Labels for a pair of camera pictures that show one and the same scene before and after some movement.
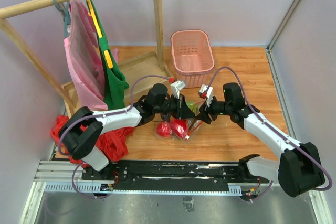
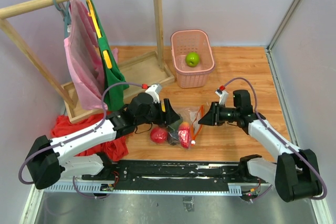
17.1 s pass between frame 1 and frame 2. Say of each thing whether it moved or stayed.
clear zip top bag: moved
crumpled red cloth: stayed
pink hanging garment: stayed
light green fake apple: moved
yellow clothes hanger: stayed
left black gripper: moved
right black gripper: moved
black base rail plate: stayed
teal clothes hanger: stayed
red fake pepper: moved
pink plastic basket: stayed
